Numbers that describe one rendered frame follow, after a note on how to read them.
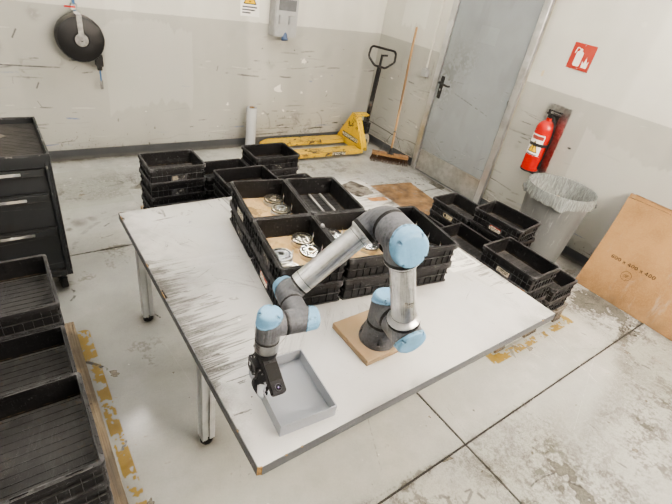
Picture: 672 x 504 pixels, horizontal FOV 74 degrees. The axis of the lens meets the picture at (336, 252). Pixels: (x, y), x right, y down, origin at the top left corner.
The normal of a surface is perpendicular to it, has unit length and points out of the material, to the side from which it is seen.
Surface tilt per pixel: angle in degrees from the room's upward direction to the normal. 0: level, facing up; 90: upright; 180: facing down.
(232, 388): 0
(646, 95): 90
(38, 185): 90
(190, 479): 0
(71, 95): 90
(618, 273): 75
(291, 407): 0
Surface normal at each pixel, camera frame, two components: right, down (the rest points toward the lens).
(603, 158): -0.81, 0.21
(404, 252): 0.39, 0.44
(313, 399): 0.15, -0.83
